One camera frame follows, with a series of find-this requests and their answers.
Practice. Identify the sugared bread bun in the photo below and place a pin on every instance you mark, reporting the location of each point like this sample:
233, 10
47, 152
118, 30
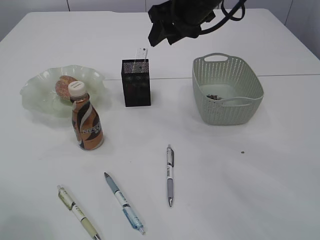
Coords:
61, 86

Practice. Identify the small paper scrap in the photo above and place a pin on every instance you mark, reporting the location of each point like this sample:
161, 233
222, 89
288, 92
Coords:
214, 97

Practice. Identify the pale green woven basket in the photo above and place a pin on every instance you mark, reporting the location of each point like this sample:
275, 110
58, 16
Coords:
231, 79

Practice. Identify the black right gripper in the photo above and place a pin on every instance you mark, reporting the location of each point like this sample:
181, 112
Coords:
177, 19

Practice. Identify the silver grey grip pen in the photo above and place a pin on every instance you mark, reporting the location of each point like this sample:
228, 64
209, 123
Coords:
169, 174

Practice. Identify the clear plastic ruler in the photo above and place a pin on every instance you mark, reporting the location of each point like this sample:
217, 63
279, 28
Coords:
140, 57

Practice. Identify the brown coffee drink bottle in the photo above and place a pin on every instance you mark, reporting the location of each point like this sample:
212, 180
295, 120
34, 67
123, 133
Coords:
85, 119

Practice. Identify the blue grip white pen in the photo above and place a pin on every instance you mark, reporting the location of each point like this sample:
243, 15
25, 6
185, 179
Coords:
126, 208

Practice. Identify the black mesh pen holder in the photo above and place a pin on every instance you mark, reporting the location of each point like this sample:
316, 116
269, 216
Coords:
136, 82

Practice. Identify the beige grip clear pen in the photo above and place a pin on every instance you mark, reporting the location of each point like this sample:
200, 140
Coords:
76, 210

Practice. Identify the pale green glass plate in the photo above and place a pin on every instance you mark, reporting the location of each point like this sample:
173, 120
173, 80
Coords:
40, 92

